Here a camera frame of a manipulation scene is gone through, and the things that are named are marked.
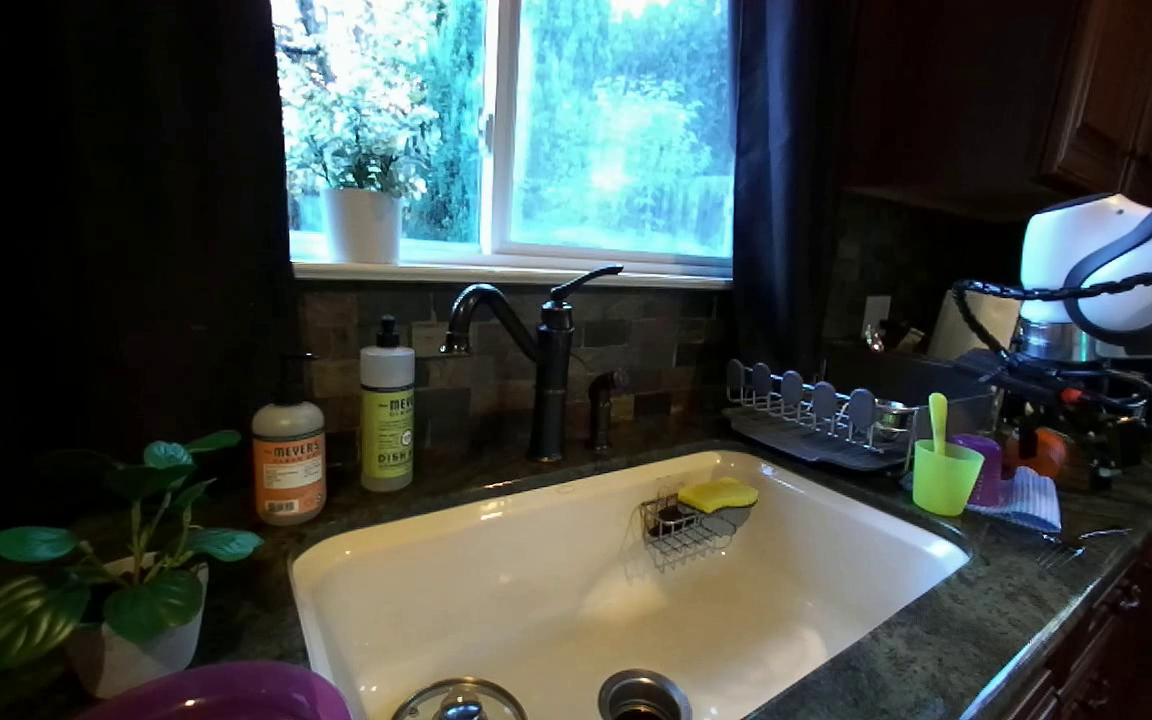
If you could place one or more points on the silver metal fork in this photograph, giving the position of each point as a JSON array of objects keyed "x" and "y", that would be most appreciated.
[{"x": 1099, "y": 537}]

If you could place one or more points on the dark bronze kitchen faucet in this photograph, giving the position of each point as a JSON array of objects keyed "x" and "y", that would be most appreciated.
[{"x": 550, "y": 375}]

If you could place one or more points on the metal dish drying rack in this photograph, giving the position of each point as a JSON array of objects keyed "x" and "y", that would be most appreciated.
[{"x": 816, "y": 412}]

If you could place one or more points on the small leafy potted plant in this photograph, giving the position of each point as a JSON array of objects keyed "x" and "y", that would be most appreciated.
[{"x": 138, "y": 603}]

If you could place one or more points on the yellow sponge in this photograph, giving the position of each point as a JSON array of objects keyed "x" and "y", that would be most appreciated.
[{"x": 716, "y": 494}]

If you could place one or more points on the blue white striped cloth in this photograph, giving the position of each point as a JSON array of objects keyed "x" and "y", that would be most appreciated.
[{"x": 1039, "y": 507}]

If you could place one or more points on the lime green plastic cup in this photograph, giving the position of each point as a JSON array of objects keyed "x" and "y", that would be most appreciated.
[{"x": 947, "y": 482}]

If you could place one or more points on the green dish soap bottle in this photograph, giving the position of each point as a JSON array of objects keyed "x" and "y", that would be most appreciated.
[{"x": 391, "y": 427}]

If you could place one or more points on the white kitchen sink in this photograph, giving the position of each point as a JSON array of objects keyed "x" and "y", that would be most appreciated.
[{"x": 521, "y": 603}]

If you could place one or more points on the dark faucet side sprayer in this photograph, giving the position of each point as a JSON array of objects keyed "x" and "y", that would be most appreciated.
[{"x": 603, "y": 404}]

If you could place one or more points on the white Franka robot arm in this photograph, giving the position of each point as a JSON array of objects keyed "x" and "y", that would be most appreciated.
[{"x": 1099, "y": 261}]

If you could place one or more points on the white wall outlet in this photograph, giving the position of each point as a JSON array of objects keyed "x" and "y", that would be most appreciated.
[{"x": 879, "y": 316}]

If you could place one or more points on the dark wooden upper cabinet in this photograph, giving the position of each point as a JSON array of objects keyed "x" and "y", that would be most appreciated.
[{"x": 961, "y": 93}]

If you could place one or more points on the dark wooden cabinet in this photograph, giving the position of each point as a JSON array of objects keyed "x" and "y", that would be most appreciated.
[
  {"x": 961, "y": 93},
  {"x": 1110, "y": 641}
]

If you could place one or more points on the dark brown curtain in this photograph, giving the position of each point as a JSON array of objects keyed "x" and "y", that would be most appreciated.
[{"x": 111, "y": 202}]

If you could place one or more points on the orange label soap bottle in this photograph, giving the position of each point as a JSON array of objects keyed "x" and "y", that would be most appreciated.
[{"x": 289, "y": 473}]

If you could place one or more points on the purple plastic cup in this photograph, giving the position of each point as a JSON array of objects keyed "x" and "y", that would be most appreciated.
[{"x": 990, "y": 465}]

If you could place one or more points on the round orange fruit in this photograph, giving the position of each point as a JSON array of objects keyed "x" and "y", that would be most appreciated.
[{"x": 1056, "y": 454}]

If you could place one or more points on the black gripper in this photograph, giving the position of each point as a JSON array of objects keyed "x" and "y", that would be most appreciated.
[{"x": 1099, "y": 404}]

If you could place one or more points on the dark wooden lower cabinet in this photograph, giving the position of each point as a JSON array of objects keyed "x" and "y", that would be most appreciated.
[{"x": 1110, "y": 641}]

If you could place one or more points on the purple bowl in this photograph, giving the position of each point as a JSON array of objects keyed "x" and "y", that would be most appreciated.
[{"x": 231, "y": 694}]

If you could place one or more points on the navy blue curtain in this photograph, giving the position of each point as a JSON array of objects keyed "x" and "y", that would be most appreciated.
[{"x": 780, "y": 172}]

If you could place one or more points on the windowsill plant in white pot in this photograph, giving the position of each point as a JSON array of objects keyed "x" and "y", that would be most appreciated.
[{"x": 365, "y": 221}]

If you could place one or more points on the round metal sink stopper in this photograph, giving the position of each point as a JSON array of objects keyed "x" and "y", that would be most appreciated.
[{"x": 459, "y": 700}]

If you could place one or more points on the metal sink drain strainer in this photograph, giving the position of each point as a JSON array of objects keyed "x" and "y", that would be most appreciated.
[{"x": 640, "y": 697}]

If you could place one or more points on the white paper towel roll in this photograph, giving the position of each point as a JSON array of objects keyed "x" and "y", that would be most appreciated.
[{"x": 990, "y": 326}]

